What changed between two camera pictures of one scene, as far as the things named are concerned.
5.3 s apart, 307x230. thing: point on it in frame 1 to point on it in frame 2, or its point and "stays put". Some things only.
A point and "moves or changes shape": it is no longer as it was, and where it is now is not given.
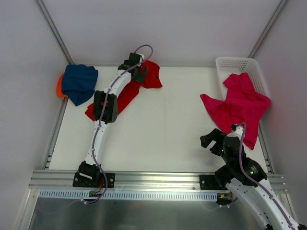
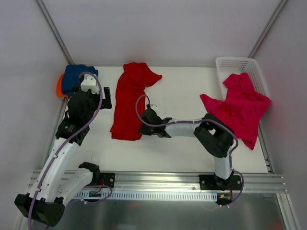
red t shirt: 152,81 moves or changes shape
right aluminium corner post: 266,28 stays put
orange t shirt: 60,93 stays put
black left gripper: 138,74 to 105,97
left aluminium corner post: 54,31 stays put
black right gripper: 216,141 to 146,129
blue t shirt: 79,82 stays put
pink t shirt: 241,104 stays put
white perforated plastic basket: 227,66 stays put
